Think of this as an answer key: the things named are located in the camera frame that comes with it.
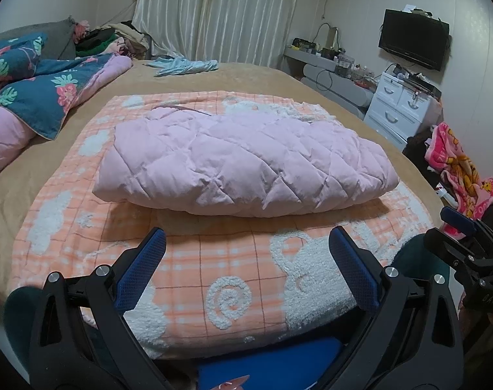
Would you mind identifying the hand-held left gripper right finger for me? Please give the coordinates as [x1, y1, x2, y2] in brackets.
[328, 225, 463, 390]

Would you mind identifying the light blue garment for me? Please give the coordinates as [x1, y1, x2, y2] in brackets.
[154, 58, 220, 78]

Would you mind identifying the bed with tan sheet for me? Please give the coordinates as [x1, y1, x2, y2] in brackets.
[0, 60, 446, 321]

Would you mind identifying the pink quilted jacket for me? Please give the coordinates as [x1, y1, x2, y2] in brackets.
[92, 105, 399, 218]

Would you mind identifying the white drawer cabinet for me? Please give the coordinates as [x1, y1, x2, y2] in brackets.
[364, 71, 442, 149]

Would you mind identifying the orange checked blanket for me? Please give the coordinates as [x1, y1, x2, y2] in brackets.
[7, 93, 438, 360]

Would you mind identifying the pink pillow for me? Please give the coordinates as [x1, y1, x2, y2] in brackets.
[0, 106, 36, 171]

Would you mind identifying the arched mirror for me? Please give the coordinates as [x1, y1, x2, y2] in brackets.
[315, 22, 340, 49]

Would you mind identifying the white curtain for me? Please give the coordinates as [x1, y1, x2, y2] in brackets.
[132, 0, 304, 68]

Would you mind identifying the grey dressing table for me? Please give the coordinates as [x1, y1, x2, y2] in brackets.
[283, 45, 375, 110]

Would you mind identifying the grey headboard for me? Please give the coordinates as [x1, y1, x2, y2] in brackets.
[0, 19, 76, 61]

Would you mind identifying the black television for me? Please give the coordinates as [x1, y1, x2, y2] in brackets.
[379, 9, 450, 72]

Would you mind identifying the blue floral quilt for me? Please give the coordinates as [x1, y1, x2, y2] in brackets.
[0, 32, 133, 141]

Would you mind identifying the dark cloth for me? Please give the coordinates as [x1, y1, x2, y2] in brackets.
[403, 132, 442, 179]

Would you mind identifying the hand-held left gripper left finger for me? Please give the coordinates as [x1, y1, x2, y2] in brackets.
[29, 227, 168, 390]

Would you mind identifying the black set-top box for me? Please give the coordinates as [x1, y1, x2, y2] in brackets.
[405, 74, 441, 98]

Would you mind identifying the pink cartoon towel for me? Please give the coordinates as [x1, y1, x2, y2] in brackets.
[424, 122, 493, 240]

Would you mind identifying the pile of clothes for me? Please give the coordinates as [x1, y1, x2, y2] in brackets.
[73, 20, 152, 59]

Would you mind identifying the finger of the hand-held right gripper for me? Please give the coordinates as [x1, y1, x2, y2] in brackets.
[425, 227, 475, 269]
[441, 206, 479, 236]

